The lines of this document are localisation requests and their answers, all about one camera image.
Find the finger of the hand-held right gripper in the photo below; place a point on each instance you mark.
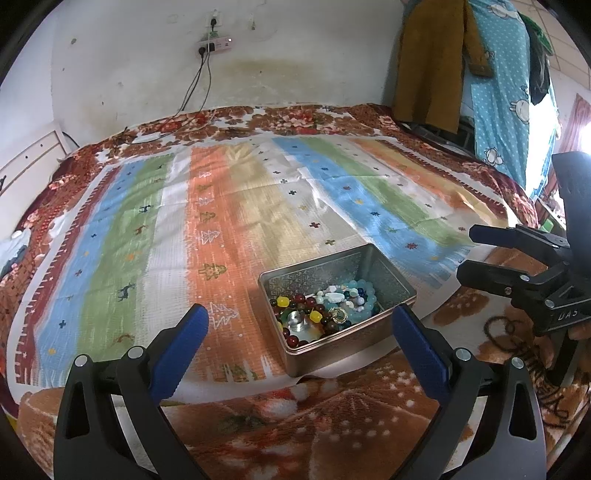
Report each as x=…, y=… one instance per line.
x=489, y=274
x=508, y=235

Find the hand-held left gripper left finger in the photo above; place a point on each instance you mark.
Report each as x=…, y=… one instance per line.
x=184, y=350

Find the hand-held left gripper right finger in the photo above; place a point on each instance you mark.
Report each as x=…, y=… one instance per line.
x=415, y=350

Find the embossed metal tin box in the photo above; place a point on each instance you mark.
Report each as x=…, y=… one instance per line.
x=323, y=355

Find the pink patterned curtain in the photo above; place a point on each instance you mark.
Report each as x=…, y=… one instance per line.
x=579, y=120

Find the dark green hanging clothing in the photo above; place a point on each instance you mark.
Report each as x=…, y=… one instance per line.
x=538, y=69

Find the striped patterned cloth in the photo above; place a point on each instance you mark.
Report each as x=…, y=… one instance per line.
x=231, y=207

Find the blue polka dot cloth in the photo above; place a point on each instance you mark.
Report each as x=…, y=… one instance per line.
x=503, y=69

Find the brown hanging garment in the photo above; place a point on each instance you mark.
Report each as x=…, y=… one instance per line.
x=429, y=60

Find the white and blue cloth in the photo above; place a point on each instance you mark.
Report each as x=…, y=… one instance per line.
x=11, y=254

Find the brown floral blanket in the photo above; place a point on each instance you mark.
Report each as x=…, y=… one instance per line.
x=300, y=117

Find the white cabinet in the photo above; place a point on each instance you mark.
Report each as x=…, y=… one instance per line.
x=27, y=159

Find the white power strip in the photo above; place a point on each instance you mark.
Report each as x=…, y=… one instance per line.
x=214, y=45

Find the wall socket with plug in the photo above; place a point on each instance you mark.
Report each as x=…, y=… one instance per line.
x=213, y=21

